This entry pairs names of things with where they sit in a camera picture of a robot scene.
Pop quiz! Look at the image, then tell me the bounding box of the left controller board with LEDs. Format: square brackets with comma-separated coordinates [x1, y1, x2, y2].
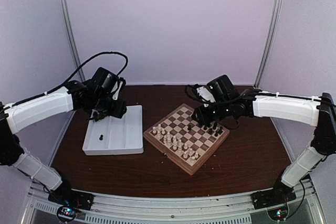
[56, 206, 78, 222]

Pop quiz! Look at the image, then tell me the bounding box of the controller board with leds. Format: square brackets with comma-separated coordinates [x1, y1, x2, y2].
[267, 206, 289, 221]
[56, 206, 78, 222]

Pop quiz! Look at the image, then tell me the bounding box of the wooden chess board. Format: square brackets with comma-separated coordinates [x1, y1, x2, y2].
[143, 104, 229, 175]

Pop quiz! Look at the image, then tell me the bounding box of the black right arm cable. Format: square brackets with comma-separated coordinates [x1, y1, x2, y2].
[185, 83, 336, 130]

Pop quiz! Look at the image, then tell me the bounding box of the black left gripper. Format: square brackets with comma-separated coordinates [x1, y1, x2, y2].
[92, 92, 127, 118]

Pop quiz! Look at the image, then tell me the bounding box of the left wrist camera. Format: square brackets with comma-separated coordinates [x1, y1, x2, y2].
[111, 77, 126, 101]

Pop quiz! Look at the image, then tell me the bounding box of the aluminium left corner post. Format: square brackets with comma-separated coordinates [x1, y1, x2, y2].
[60, 0, 81, 68]

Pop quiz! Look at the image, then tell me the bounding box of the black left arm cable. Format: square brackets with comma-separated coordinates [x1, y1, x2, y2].
[10, 51, 129, 109]

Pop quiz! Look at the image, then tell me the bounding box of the aluminium corner post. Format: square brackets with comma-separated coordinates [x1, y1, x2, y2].
[254, 0, 283, 88]
[60, 0, 81, 68]

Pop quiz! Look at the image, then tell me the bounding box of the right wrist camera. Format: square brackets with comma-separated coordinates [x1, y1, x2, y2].
[196, 86, 215, 103]

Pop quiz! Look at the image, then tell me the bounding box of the aluminium front frame rail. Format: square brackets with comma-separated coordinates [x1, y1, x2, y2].
[20, 174, 320, 224]

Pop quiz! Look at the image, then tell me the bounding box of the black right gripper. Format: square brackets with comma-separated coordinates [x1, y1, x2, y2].
[192, 99, 232, 125]

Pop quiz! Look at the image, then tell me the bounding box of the white plastic sorting tray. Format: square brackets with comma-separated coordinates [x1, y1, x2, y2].
[82, 105, 144, 156]

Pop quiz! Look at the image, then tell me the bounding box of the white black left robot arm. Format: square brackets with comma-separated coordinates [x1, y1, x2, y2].
[1, 67, 127, 205]

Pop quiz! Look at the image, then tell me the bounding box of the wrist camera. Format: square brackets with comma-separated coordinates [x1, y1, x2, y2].
[111, 77, 126, 101]
[196, 86, 215, 103]

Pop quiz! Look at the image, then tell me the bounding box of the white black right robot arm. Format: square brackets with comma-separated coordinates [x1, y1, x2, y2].
[191, 75, 335, 204]

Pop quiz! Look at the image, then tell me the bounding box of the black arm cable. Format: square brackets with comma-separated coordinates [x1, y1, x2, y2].
[185, 83, 336, 130]
[10, 51, 129, 109]

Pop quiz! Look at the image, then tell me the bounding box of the right controller board with LEDs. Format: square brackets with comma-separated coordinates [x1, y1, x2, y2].
[267, 206, 289, 221]

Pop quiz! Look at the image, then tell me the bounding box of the white chess pieces group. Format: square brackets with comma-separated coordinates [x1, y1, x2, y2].
[149, 126, 204, 166]

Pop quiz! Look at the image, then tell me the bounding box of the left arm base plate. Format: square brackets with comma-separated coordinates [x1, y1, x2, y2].
[48, 190, 94, 210]

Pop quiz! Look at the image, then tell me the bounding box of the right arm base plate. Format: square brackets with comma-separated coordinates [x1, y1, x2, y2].
[251, 188, 297, 210]

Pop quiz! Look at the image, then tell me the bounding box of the aluminium right corner post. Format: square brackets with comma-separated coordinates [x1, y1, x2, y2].
[254, 0, 283, 88]

